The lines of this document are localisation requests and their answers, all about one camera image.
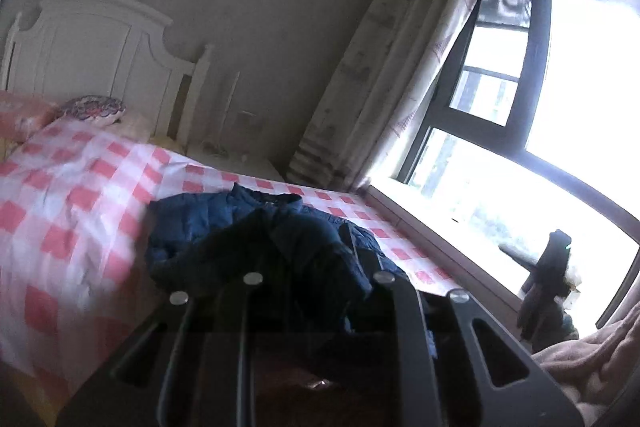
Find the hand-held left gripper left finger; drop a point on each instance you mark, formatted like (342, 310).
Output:
(247, 302)

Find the dark framed window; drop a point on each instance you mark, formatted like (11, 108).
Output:
(537, 57)

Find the printed beige curtain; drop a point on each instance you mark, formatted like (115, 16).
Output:
(390, 82)

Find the pink floral pillow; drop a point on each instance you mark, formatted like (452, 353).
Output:
(25, 114)

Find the patterned round pillow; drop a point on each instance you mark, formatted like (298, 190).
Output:
(92, 109)

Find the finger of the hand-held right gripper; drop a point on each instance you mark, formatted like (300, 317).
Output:
(517, 254)

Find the pink white checked bedsheet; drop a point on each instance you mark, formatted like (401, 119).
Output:
(75, 207)

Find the cream pillow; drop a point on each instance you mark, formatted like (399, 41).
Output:
(135, 127)

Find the yellow floral sheet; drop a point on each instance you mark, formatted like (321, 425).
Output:
(25, 397)

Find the yellow pillow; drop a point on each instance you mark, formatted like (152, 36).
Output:
(165, 143)

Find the white nightstand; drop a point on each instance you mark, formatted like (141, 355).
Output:
(240, 162)

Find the white wooden headboard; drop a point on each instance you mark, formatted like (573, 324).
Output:
(100, 52)

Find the beige fleece blanket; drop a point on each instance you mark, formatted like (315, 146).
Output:
(600, 367)

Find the white pole lamp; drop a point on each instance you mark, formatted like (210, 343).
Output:
(234, 107)

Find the blue puffer jacket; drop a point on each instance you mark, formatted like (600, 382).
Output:
(225, 232)

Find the window sill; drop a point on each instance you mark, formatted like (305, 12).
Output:
(450, 237)

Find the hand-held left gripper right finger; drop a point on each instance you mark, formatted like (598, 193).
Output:
(400, 307)

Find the wall socket panel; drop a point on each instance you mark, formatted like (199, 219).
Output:
(246, 121)

